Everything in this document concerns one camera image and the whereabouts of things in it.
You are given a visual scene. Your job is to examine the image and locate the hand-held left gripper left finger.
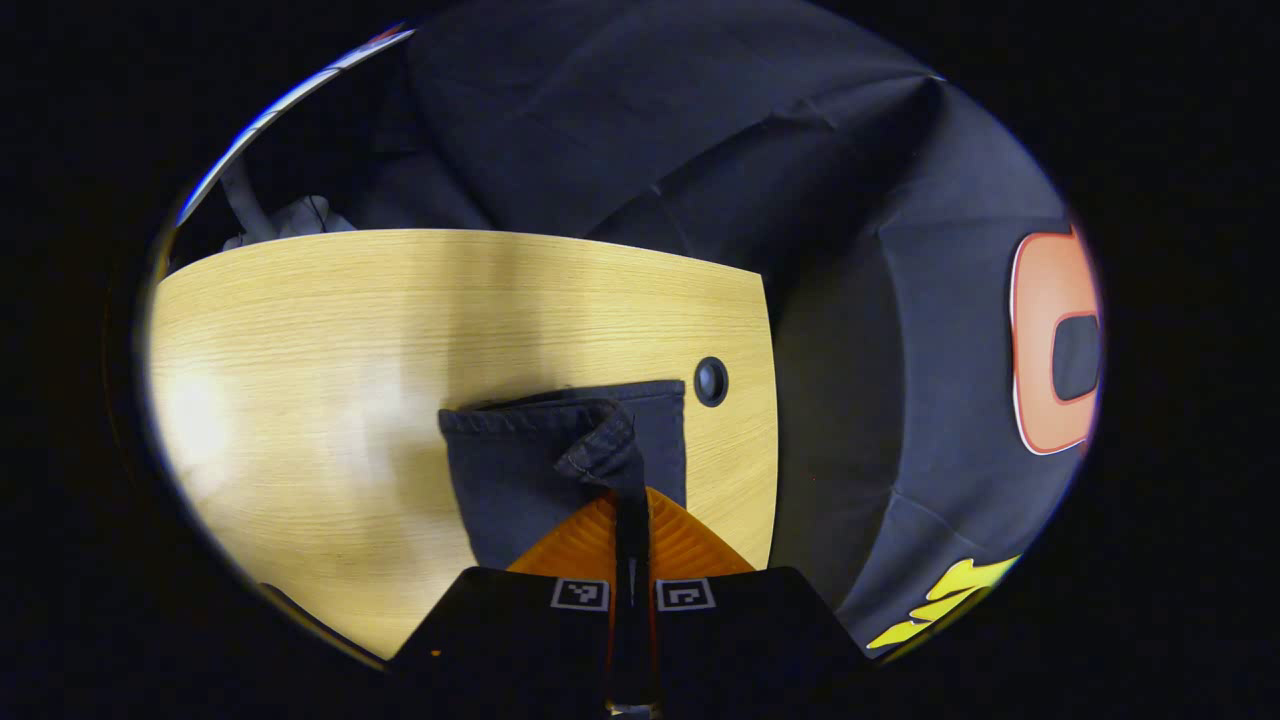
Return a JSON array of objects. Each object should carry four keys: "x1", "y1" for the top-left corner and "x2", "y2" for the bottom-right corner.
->
[{"x1": 388, "y1": 488, "x2": 634, "y2": 717}]

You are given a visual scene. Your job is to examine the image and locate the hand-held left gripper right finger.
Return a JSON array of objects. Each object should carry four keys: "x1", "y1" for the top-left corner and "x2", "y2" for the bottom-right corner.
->
[{"x1": 634, "y1": 488, "x2": 873, "y2": 717}]

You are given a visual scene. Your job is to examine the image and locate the black jeans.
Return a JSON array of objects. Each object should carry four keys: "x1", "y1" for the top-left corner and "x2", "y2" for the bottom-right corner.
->
[{"x1": 437, "y1": 379, "x2": 689, "y2": 573}]

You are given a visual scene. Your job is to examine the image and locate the black backdrop cloth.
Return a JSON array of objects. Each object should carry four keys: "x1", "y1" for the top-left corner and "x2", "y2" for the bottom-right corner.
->
[{"x1": 350, "y1": 0, "x2": 1106, "y2": 663}]

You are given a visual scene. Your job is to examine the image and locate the pale cloth bundle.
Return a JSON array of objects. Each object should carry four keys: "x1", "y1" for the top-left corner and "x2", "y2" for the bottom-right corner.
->
[{"x1": 218, "y1": 160, "x2": 358, "y2": 251}]

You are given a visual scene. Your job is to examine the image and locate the black table cable grommet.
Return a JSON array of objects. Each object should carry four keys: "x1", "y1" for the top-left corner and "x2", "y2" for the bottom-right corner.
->
[{"x1": 694, "y1": 356, "x2": 730, "y2": 409}]

